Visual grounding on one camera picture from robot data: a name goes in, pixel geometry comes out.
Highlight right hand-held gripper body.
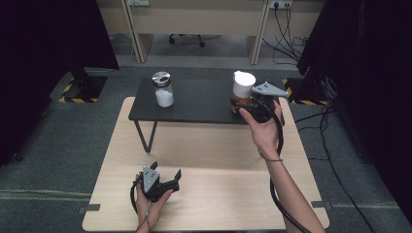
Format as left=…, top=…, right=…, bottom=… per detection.
left=240, top=81, right=290, bottom=124

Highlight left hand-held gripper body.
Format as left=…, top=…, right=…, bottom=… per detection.
left=137, top=165, right=181, bottom=204

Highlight black raised shelf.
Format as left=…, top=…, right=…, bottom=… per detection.
left=128, top=77, right=286, bottom=153

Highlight glass jar with metal lid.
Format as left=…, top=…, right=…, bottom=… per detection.
left=151, top=71, right=175, bottom=109

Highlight person's left hand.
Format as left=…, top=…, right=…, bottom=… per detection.
left=135, top=186, right=175, bottom=226

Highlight person's right hand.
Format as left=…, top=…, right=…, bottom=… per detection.
left=238, top=100, right=284, bottom=160

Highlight black stand base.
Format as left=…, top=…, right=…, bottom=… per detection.
left=282, top=77, right=329, bottom=106
left=57, top=66, right=109, bottom=104

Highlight thin wristband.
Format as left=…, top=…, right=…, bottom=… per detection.
left=257, top=150, right=284, bottom=162

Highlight grey tape strip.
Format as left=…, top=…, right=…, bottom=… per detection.
left=78, top=203, right=102, bottom=215
left=310, top=200, right=333, bottom=210

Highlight office chair base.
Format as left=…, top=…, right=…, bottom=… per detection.
left=167, top=33, right=207, bottom=50

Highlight black curtain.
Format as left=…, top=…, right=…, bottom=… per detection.
left=295, top=0, right=412, bottom=224
left=0, top=0, right=120, bottom=167

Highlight left hand-held gripper cable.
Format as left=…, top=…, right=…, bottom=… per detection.
left=129, top=176, right=154, bottom=233

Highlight hand-held gripper cable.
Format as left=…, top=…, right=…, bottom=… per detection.
left=129, top=176, right=154, bottom=233
left=256, top=98, right=313, bottom=233

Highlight right hand-held gripper cable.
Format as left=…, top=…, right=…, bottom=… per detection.
left=256, top=98, right=313, bottom=233

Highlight black cables at wall socket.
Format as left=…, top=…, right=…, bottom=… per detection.
left=261, top=5, right=309, bottom=66

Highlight black floor cable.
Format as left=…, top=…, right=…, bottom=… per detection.
left=293, top=106, right=378, bottom=233

